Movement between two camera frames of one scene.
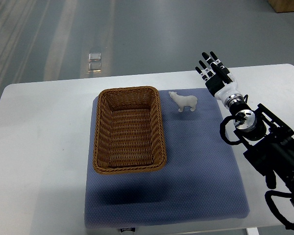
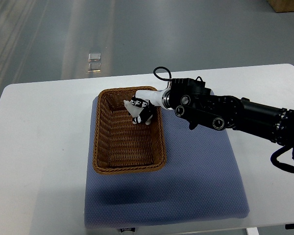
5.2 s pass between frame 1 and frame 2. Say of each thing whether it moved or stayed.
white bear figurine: moved
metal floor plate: stayed
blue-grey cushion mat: stayed
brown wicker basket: stayed
